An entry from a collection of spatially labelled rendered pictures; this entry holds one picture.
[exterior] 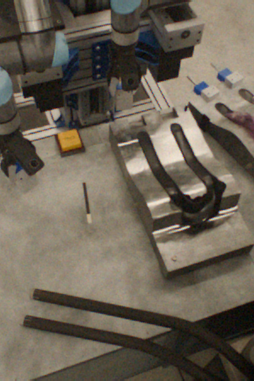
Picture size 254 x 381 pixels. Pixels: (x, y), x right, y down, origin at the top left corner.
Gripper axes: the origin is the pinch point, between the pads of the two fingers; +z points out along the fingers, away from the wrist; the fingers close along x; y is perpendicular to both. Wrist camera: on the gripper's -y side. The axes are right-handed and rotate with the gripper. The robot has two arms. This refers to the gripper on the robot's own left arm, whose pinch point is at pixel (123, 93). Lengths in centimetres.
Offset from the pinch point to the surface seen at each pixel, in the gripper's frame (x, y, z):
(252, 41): -105, 118, 95
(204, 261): -14, -53, 10
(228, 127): -31.5, -11.7, 6.8
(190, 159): -17.1, -21.7, 7.2
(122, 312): 10, -64, 6
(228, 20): -95, 138, 95
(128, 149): 0.8, -16.1, 6.4
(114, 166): 5.1, -15.8, 15.1
